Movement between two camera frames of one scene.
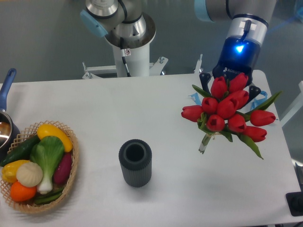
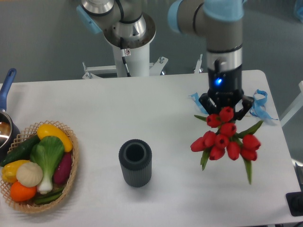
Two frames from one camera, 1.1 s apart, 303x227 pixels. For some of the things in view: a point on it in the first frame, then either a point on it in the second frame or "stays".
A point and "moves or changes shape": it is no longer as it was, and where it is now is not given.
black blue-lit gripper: (238, 54) -> (225, 88)
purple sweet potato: (63, 169) stays
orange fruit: (21, 193) stays
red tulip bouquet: (222, 112) moves or changes shape
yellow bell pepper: (9, 170) stays
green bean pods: (43, 199) stays
